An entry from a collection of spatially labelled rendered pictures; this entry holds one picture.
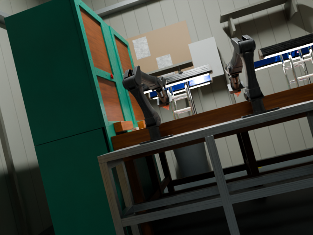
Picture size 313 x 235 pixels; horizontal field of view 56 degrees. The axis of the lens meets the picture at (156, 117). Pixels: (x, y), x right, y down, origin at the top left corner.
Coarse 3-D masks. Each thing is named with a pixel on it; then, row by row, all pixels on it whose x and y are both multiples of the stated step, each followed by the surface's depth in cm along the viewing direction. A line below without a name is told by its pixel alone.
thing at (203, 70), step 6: (204, 66) 222; (210, 66) 220; (186, 72) 224; (192, 72) 222; (198, 72) 220; (204, 72) 219; (210, 72) 218; (168, 78) 226; (174, 78) 224; (180, 78) 222; (186, 78) 221; (144, 84) 230; (168, 84) 224; (144, 90) 227
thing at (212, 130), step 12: (288, 108) 143; (300, 108) 142; (312, 108) 141; (240, 120) 147; (252, 120) 146; (264, 120) 145; (192, 132) 151; (204, 132) 150; (216, 132) 149; (144, 144) 159; (156, 144) 154; (168, 144) 153; (108, 156) 158; (120, 156) 157
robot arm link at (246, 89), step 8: (248, 40) 159; (248, 48) 158; (240, 56) 163; (248, 56) 159; (248, 64) 160; (248, 72) 161; (248, 80) 163; (256, 80) 163; (248, 88) 164; (256, 88) 163; (256, 96) 164
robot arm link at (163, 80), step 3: (159, 78) 195; (162, 78) 196; (159, 81) 187; (162, 81) 195; (165, 81) 196; (159, 84) 186; (162, 84) 189; (165, 84) 195; (159, 87) 189; (162, 87) 188; (165, 87) 196; (153, 90) 192
